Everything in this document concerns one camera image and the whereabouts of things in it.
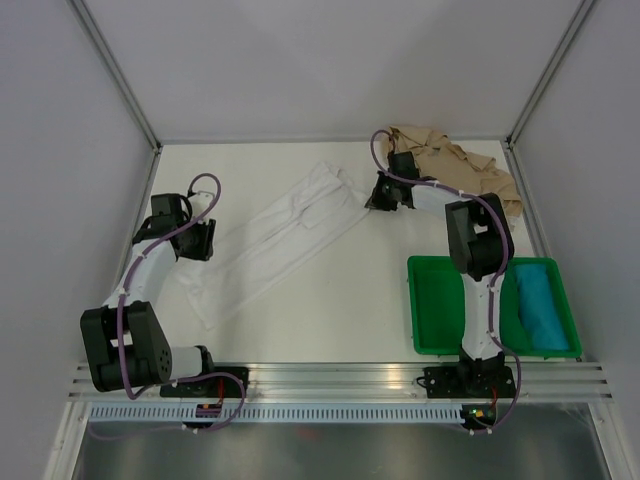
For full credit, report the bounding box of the aluminium frame post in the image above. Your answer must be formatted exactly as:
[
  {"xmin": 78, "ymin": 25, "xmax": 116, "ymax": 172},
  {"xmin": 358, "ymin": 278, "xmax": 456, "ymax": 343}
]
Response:
[
  {"xmin": 505, "ymin": 0, "xmax": 599, "ymax": 150},
  {"xmin": 66, "ymin": 0, "xmax": 162, "ymax": 153}
]

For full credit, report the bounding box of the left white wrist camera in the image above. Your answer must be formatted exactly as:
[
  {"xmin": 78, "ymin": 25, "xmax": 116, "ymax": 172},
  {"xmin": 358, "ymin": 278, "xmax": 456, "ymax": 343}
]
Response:
[{"xmin": 190, "ymin": 191, "xmax": 215, "ymax": 211}]

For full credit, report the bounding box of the left aluminium frame post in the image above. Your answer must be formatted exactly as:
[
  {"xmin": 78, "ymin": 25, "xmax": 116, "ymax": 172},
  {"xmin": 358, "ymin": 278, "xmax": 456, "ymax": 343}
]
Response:
[{"xmin": 66, "ymin": 0, "xmax": 162, "ymax": 153}]

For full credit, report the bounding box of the teal rolled t shirt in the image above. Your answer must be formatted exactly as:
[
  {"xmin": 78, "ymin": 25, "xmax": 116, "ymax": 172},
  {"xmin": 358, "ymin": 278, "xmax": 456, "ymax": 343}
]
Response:
[{"xmin": 514, "ymin": 264, "xmax": 569, "ymax": 351}]

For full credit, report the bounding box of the beige t shirt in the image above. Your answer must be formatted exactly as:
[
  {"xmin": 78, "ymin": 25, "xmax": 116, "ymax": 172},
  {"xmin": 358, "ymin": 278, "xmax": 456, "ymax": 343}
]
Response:
[{"xmin": 383, "ymin": 126, "xmax": 523, "ymax": 231}]

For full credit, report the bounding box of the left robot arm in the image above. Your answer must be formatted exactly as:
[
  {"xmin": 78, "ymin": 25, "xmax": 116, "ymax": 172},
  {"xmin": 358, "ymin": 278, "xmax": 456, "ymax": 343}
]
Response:
[{"xmin": 80, "ymin": 191, "xmax": 218, "ymax": 398}]

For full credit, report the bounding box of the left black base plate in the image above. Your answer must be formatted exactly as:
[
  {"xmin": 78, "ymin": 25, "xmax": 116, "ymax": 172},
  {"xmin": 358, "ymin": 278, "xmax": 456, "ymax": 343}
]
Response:
[{"xmin": 160, "ymin": 366, "xmax": 249, "ymax": 399}]

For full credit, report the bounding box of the white t shirt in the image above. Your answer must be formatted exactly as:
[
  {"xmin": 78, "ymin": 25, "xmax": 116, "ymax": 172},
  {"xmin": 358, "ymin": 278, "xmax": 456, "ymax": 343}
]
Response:
[{"xmin": 176, "ymin": 162, "xmax": 368, "ymax": 330}]

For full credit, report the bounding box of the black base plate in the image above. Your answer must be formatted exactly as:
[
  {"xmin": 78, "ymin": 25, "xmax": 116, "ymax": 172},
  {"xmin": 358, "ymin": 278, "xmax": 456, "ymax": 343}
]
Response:
[
  {"xmin": 160, "ymin": 366, "xmax": 249, "ymax": 399},
  {"xmin": 415, "ymin": 365, "xmax": 516, "ymax": 399}
]

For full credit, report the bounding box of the white slotted cable duct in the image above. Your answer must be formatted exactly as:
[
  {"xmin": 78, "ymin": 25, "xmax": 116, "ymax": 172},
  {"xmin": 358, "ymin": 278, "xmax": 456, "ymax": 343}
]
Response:
[{"xmin": 89, "ymin": 403, "xmax": 463, "ymax": 424}]

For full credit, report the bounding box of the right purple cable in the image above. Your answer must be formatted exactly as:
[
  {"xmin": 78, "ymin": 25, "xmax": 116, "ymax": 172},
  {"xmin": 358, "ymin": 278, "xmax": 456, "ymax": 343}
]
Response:
[{"xmin": 368, "ymin": 129, "xmax": 524, "ymax": 436}]

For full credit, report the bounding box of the aluminium front rail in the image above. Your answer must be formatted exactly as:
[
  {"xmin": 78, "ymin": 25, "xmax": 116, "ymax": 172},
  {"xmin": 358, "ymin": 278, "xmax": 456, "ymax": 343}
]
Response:
[{"xmin": 68, "ymin": 362, "xmax": 614, "ymax": 403}]

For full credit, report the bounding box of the right aluminium frame post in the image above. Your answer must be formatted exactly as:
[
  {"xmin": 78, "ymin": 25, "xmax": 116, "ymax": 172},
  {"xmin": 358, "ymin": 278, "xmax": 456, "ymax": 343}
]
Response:
[{"xmin": 505, "ymin": 0, "xmax": 599, "ymax": 150}]

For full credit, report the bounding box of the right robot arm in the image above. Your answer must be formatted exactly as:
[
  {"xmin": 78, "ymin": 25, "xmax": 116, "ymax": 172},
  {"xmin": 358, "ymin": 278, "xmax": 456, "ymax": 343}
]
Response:
[{"xmin": 365, "ymin": 152, "xmax": 516, "ymax": 399}]

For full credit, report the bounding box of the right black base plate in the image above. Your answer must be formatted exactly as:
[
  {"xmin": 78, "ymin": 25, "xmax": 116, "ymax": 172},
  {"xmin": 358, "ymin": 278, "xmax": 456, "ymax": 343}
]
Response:
[{"xmin": 415, "ymin": 365, "xmax": 516, "ymax": 399}]

